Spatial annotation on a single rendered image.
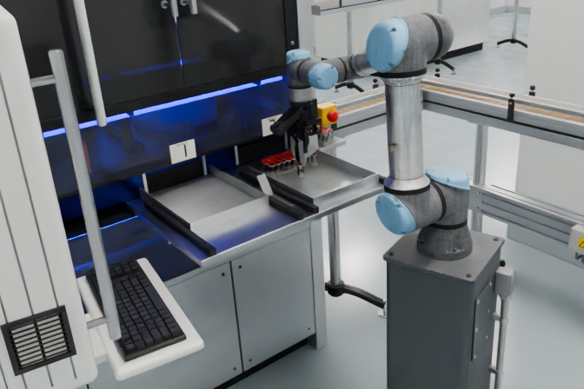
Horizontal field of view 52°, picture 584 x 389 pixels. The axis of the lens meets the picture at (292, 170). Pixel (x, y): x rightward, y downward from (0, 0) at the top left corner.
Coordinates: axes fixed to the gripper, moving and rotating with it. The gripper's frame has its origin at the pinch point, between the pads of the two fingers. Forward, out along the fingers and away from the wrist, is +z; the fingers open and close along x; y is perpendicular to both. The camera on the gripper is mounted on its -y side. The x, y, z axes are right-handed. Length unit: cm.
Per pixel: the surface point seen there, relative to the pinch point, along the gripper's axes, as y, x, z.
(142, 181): -43.8, 23.5, 0.7
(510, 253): 137, 10, 94
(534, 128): 91, -26, 6
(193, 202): -35.3, 7.4, 5.6
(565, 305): 117, -32, 94
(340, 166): 14.3, -3.5, 5.0
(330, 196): -4.9, -21.4, 3.8
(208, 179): -22.9, 20.2, 5.6
